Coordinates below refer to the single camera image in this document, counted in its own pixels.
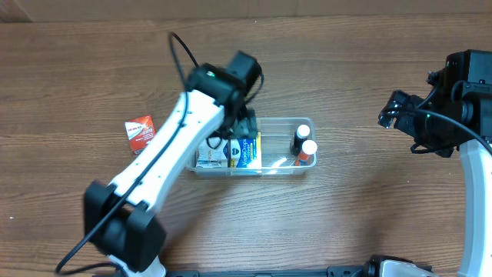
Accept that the blue VapoDrops box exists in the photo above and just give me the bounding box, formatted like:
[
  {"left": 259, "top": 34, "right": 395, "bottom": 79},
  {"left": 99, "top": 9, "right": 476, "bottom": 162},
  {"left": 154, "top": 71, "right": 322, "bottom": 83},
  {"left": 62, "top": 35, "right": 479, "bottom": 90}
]
[{"left": 228, "top": 132, "right": 262, "bottom": 169}]

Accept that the white medicine box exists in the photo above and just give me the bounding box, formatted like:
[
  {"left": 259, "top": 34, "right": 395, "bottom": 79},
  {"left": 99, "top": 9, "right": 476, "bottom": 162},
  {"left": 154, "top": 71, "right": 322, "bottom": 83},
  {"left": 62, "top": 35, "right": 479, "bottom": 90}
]
[{"left": 196, "top": 138, "right": 228, "bottom": 169}]

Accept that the dark bottle white cap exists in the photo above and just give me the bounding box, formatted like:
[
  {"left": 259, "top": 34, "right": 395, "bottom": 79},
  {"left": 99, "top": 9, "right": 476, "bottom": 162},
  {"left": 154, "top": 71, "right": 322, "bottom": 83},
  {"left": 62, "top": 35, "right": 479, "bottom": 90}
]
[{"left": 290, "top": 125, "right": 311, "bottom": 155}]

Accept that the orange tube white cap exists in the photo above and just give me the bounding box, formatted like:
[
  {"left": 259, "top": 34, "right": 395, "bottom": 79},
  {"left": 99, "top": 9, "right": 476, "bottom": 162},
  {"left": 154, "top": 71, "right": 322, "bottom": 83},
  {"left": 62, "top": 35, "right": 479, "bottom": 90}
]
[{"left": 294, "top": 140, "right": 317, "bottom": 166}]

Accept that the red medicine box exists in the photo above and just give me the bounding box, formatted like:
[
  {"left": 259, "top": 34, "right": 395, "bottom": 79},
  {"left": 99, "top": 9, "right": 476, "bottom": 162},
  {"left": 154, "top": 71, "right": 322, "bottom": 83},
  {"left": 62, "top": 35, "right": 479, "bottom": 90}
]
[{"left": 125, "top": 115, "right": 156, "bottom": 155}]

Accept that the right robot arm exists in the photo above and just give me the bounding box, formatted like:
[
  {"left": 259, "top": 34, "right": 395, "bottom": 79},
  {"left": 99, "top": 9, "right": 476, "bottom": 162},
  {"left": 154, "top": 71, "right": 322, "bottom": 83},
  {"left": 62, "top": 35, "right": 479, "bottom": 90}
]
[{"left": 378, "top": 49, "right": 491, "bottom": 276}]

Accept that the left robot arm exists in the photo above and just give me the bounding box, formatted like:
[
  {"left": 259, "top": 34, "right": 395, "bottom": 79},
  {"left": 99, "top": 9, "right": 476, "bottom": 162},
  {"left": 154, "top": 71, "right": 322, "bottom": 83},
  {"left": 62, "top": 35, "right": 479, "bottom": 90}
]
[{"left": 83, "top": 52, "right": 264, "bottom": 276}]

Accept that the clear plastic container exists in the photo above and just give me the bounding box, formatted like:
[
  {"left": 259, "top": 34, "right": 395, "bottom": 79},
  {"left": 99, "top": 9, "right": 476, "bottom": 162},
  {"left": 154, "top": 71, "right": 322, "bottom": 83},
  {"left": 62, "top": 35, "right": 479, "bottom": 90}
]
[{"left": 185, "top": 117, "right": 317, "bottom": 176}]

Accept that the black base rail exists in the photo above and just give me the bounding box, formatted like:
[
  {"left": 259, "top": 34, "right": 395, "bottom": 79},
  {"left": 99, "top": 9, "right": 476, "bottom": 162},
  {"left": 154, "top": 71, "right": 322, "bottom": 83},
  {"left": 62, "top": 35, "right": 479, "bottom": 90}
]
[{"left": 91, "top": 265, "right": 434, "bottom": 277}]

